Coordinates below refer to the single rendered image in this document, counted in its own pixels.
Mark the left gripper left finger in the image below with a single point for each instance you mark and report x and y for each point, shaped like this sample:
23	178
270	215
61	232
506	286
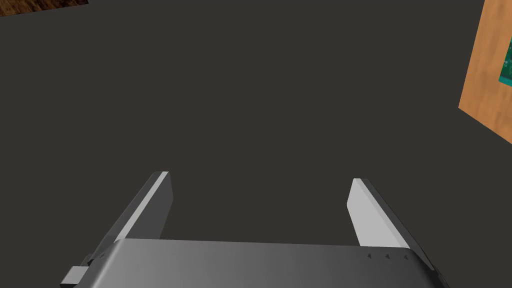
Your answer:
150	210

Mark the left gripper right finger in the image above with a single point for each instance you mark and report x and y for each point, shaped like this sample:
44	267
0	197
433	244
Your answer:
376	224

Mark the wooden framed green picture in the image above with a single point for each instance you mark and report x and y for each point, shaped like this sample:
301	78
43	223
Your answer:
486	80

